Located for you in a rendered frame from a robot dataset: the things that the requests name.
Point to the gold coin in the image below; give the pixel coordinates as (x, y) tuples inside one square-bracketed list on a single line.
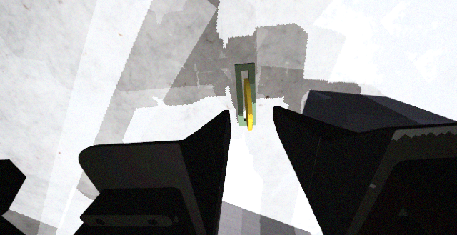
[(248, 104)]

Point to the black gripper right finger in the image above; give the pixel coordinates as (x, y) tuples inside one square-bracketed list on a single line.
[(342, 172)]

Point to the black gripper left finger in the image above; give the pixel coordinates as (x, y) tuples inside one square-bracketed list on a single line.
[(196, 165)]

